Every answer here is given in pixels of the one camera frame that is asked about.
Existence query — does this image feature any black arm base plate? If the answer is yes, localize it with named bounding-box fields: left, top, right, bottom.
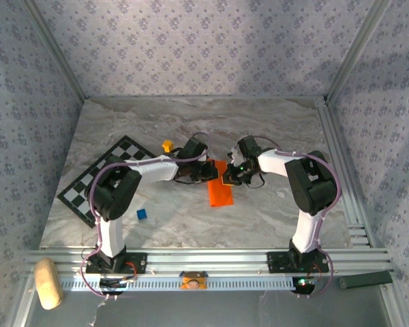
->
left=266, top=251, right=330, bottom=275
left=85, top=251, right=148, bottom=275

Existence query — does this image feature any thin black cable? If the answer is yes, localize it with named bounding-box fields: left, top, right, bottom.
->
left=245, top=172, right=265, bottom=189
left=172, top=176, right=200, bottom=187

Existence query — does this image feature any tan cork block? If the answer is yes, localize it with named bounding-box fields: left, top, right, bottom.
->
left=33, top=258, right=64, bottom=311

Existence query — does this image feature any black white checkerboard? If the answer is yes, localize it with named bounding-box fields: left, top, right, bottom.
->
left=57, top=135, right=157, bottom=228

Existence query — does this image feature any black flat bar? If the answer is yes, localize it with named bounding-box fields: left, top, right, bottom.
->
left=338, top=270, right=394, bottom=290

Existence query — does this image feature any white slotted cable duct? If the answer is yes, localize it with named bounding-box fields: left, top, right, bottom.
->
left=59, top=276, right=297, bottom=292

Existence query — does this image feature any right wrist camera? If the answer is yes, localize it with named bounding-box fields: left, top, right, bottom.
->
left=228, top=146, right=247, bottom=168

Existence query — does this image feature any slotted aluminium side rail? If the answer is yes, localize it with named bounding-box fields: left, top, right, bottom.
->
left=315, top=98, right=376, bottom=249

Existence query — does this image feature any orange cloth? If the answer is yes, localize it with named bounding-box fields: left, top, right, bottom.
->
left=207, top=158, right=235, bottom=208

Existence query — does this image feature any orange cartoon figure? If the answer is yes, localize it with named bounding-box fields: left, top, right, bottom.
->
left=179, top=270, right=209, bottom=291

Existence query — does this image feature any black controller board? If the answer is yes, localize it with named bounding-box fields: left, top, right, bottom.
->
left=98, top=276, right=137, bottom=296
left=291, top=276, right=320, bottom=296

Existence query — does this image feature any wide aluminium rail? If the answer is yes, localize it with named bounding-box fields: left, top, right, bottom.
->
left=23, top=247, right=395, bottom=277

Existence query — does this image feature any aluminium frame post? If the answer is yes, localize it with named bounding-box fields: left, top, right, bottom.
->
left=12, top=275, right=35, bottom=327
left=381, top=282, right=409, bottom=327
left=325, top=0, right=393, bottom=103
left=22, top=0, right=89, bottom=102

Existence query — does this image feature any purple cable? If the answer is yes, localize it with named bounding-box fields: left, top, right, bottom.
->
left=250, top=135, right=344, bottom=300
left=80, top=131, right=211, bottom=301

